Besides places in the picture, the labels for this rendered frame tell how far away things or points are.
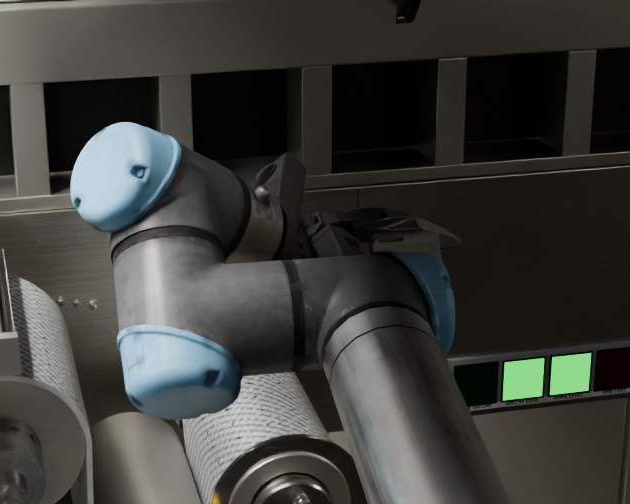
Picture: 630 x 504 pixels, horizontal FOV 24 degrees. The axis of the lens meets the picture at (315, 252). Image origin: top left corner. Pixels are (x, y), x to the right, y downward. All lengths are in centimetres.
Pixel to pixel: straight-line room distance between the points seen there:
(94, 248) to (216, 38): 26
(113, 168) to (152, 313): 10
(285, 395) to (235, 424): 7
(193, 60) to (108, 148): 56
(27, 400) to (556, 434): 206
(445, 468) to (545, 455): 243
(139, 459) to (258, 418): 16
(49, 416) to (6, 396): 4
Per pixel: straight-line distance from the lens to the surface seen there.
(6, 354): 122
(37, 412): 128
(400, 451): 81
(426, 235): 118
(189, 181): 98
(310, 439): 132
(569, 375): 178
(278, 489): 132
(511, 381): 175
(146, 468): 146
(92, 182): 98
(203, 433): 143
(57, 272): 157
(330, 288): 94
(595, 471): 327
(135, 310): 94
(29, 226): 155
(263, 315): 93
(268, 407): 139
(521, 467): 322
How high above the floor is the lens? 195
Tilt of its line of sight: 21 degrees down
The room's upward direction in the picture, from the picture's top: straight up
